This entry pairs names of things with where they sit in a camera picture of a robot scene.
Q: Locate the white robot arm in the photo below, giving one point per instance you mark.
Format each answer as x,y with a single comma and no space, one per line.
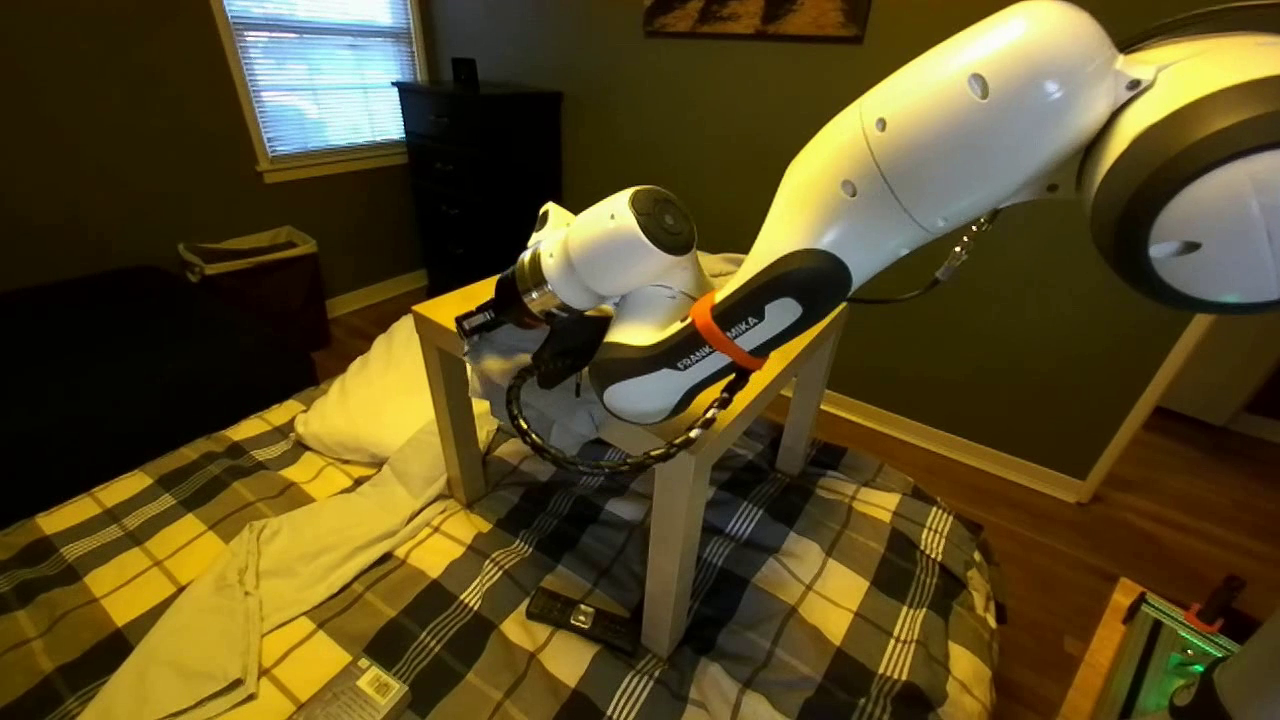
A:
1175,150

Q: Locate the beige sheet on bed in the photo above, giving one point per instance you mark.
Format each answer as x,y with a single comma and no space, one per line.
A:
204,653

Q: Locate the dark laundry hamper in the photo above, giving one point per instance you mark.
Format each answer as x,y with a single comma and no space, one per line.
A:
268,275

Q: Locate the window with white frame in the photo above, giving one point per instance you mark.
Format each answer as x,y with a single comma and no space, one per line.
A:
316,81

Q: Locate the light grey cloth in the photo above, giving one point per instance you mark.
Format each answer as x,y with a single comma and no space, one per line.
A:
536,376

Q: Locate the black remote control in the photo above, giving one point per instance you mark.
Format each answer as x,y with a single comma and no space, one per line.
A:
587,621

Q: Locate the plaid yellow black bedspread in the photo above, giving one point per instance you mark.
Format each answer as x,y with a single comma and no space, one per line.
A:
821,595

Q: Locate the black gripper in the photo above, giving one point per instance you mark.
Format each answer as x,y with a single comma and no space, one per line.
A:
516,299

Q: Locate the framed wall picture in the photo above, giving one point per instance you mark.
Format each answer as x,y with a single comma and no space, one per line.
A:
756,18

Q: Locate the green box at corner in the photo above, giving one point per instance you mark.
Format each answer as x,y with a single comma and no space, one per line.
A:
1159,658

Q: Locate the white pillow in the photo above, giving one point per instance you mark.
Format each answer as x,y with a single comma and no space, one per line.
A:
373,405

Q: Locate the black dresser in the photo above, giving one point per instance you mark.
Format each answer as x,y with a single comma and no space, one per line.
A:
481,165

